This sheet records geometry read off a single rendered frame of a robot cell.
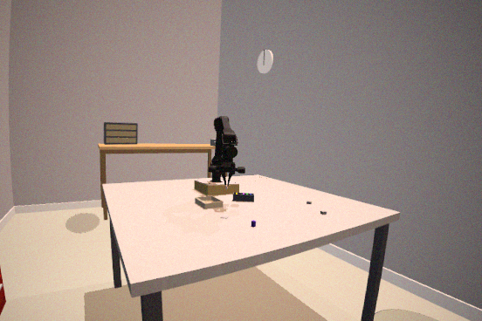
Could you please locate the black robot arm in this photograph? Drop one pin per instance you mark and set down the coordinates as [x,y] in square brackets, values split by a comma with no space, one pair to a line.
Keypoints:
[225,141]

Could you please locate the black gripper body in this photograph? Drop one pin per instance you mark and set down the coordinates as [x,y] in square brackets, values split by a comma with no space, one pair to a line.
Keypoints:
[240,170]

